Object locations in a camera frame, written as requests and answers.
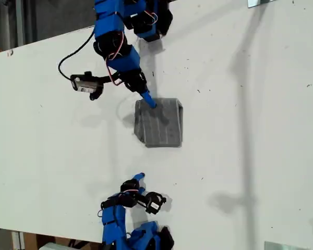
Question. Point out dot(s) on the brown cardboard box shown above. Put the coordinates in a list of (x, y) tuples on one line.
[(57, 239)]

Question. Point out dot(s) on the grey striped square towel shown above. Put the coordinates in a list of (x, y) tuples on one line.
[(160, 125)]

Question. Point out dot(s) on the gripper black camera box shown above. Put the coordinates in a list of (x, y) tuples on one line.
[(86, 84), (155, 203)]

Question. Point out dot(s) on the white container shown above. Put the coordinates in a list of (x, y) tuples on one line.
[(54, 247)]

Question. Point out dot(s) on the white metal table leg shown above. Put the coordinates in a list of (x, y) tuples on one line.
[(17, 240)]

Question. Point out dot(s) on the grey metal post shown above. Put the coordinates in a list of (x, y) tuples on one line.
[(19, 23)]

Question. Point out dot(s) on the camera black stalk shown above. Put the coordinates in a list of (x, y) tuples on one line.
[(142, 200), (109, 78)]

